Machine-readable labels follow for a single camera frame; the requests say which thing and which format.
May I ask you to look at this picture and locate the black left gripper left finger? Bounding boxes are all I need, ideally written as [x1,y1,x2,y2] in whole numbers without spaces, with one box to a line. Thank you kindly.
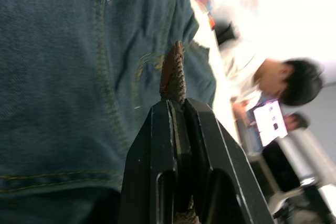
[117,99,177,224]

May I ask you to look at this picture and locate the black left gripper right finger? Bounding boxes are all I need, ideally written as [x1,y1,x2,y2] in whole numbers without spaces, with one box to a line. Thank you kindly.
[183,97,276,224]

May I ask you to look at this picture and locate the brown braided belt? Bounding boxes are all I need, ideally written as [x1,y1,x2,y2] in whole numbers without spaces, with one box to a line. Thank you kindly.
[159,40,200,224]

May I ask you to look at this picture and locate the blue denim shorts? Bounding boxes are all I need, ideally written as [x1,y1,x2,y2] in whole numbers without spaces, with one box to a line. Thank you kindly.
[0,0,217,224]

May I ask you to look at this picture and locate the white-screen tablet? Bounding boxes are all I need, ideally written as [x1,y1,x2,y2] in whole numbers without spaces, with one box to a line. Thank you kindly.
[252,99,289,147]

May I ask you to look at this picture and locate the person in white shirt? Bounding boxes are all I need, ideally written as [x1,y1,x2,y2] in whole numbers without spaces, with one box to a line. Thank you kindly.
[220,6,326,133]

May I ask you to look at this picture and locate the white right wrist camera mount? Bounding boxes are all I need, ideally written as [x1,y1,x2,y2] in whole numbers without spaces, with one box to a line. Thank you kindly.
[267,176,323,214]

